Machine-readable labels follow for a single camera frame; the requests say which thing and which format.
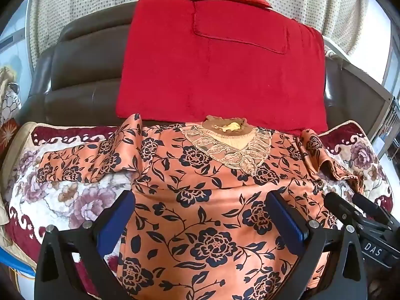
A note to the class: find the grey metal frame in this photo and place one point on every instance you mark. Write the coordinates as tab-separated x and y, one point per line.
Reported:
387	112

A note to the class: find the orange floral blouse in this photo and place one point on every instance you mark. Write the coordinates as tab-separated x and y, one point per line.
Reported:
203	200

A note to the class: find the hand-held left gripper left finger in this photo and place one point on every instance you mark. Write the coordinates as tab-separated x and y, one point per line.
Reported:
115	222

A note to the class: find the red velvet folded garment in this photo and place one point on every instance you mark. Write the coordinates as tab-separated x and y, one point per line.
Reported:
218	75

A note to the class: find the brown leather sofa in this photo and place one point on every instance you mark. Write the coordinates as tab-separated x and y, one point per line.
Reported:
81	81

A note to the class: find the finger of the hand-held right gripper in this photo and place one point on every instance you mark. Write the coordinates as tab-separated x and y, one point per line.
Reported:
372	209
340	209

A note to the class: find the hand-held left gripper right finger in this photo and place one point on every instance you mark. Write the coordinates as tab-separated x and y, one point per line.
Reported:
286	225

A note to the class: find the beige quilted cloth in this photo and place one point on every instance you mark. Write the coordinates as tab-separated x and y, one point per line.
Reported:
12	162

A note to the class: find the white net-patterned object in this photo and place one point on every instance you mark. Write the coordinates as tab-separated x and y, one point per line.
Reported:
7	100

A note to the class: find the floral plush blanket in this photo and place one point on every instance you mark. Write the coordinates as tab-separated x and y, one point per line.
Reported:
72	200

